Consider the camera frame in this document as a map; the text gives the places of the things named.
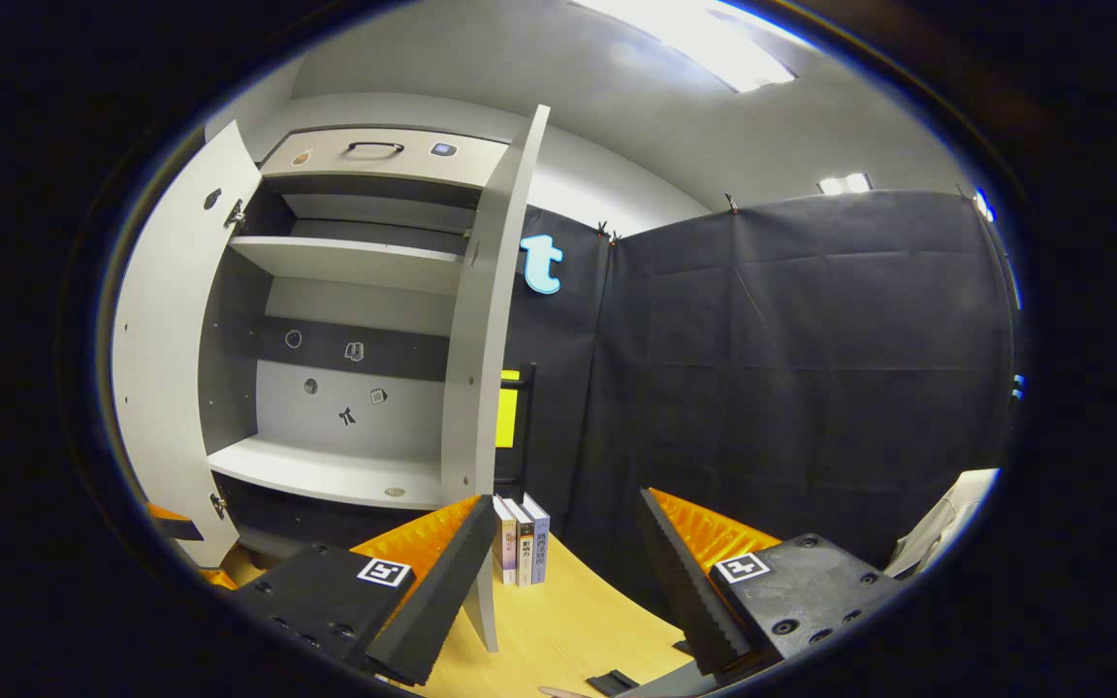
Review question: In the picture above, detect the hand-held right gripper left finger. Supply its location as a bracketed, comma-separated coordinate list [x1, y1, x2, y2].
[229, 494, 498, 687]

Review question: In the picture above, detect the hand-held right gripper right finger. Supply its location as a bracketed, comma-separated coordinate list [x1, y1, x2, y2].
[638, 487, 899, 680]

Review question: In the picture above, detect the white and grey cabinet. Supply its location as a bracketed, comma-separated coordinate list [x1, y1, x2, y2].
[195, 124, 530, 583]

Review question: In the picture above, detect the white cabinet drawer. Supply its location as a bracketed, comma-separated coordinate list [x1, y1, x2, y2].
[261, 126, 511, 190]

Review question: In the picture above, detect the white spine book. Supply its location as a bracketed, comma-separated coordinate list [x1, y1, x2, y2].
[493, 494, 518, 585]

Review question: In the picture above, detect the dark spine book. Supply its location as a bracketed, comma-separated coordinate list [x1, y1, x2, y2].
[505, 497, 535, 587]

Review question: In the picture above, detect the pale blue spine book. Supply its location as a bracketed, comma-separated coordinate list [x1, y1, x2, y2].
[523, 492, 552, 586]

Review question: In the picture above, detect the black stand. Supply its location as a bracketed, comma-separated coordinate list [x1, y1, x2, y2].
[517, 364, 538, 486]

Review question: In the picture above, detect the yellow panel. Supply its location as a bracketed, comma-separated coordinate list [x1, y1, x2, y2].
[495, 368, 522, 450]

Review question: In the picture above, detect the black backdrop cloth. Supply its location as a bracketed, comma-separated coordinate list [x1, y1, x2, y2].
[500, 189, 1020, 621]

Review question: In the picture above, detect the white fabric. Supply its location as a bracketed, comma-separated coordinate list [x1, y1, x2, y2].
[883, 468, 1001, 580]

